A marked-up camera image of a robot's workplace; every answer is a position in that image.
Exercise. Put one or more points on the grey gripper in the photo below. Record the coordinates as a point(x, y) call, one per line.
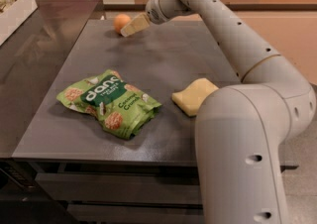
point(155, 12)

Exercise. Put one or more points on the orange fruit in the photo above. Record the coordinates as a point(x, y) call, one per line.
point(121, 21)

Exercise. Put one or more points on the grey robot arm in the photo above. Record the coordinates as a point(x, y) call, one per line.
point(239, 128)

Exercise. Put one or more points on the yellow sponge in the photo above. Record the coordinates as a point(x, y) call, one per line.
point(191, 98)

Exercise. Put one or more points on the green snack bag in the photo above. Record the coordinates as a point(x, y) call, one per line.
point(121, 108)

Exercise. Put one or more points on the dark side counter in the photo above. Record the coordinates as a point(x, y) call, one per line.
point(31, 58)

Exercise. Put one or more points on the white box with snacks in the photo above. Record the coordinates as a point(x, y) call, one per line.
point(13, 13)

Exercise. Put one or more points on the dark grey drawer cabinet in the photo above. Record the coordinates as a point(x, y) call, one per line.
point(151, 178)

